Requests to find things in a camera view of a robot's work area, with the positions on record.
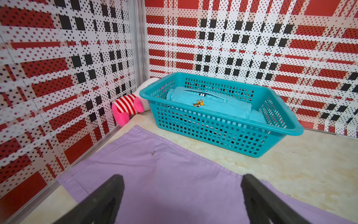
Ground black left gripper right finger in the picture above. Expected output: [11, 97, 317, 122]
[241, 174, 309, 224]

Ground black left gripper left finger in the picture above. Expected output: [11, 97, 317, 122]
[55, 175, 125, 224]

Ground purple long pants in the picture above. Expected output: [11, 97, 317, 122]
[56, 125, 356, 224]

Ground teal plastic basket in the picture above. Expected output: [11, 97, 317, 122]
[140, 72, 304, 158]

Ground folded teal garment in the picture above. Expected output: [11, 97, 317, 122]
[167, 87, 266, 123]

